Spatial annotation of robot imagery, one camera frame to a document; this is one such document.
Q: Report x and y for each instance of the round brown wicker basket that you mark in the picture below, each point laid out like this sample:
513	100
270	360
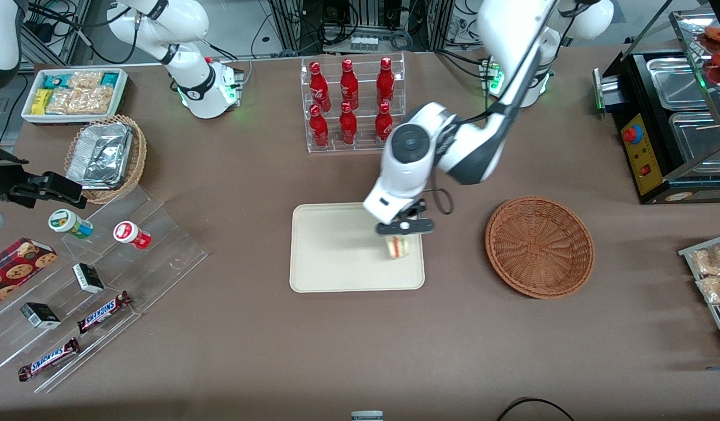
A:
538	248

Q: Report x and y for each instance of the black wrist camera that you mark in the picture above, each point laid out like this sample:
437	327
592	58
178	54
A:
414	209
0	172

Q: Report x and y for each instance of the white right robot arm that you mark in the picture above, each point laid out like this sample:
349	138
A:
190	23

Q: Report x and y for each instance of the white power strip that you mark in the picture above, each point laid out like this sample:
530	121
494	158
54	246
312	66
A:
364	42

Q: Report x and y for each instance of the steel warmer pan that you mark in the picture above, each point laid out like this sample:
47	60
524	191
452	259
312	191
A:
678	85
696	140

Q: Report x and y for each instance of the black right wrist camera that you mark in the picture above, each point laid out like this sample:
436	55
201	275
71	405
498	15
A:
0	172

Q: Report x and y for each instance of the grey device at table edge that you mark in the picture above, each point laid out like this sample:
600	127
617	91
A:
367	416

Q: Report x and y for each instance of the yellow snack pack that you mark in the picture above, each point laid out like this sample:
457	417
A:
41	102

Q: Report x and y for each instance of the black food warmer machine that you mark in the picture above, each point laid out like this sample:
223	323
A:
634	169

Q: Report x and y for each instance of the tray of wrapped snacks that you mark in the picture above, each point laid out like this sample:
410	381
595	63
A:
687	252

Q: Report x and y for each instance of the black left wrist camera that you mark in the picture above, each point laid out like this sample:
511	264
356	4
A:
414	209

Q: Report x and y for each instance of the white plastic snack bin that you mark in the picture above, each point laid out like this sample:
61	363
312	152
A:
28	114

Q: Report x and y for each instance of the red lidded cup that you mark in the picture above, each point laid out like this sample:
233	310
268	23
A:
129	234

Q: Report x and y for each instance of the red emergency stop button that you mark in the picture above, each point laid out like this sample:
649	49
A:
632	134

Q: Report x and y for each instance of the light wicker basket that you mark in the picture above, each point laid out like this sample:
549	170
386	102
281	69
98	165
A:
137	161

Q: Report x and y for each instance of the teal snack pack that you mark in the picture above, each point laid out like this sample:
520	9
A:
110	79
56	80

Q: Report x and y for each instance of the cream rectangular tray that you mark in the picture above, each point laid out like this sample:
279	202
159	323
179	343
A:
336	251

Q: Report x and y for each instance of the Snickers bar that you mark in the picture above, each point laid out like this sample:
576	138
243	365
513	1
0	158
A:
47	359
103	312

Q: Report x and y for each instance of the clear rice cracker bag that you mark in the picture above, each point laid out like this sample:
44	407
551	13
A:
85	79
79	100

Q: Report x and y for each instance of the clear acrylic bottle rack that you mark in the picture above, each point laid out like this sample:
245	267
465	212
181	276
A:
366	149

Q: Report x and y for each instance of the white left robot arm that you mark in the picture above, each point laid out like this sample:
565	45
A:
471	146

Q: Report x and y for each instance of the green lidded cup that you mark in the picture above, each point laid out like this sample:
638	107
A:
65	221

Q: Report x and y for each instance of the aluminium frame rack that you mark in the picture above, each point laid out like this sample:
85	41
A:
366	14

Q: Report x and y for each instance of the aluminium foil tray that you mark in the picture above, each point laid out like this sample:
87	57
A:
100	155

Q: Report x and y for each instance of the clear snack bag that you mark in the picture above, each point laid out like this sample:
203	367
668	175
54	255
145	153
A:
710	260
716	289

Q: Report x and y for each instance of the clear acrylic stepped display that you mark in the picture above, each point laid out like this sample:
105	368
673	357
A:
161	245

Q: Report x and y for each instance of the red cola bottle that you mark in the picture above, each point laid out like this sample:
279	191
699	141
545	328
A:
318	88
348	127
349	86
319	130
381	116
385	85

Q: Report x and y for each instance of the small black box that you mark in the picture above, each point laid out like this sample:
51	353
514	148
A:
40	316
88	278

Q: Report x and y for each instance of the red chocolate chip cookie box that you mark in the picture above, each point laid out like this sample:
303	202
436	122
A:
15	270

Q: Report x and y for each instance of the triangular sandwich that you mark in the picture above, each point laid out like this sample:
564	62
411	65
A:
398	248

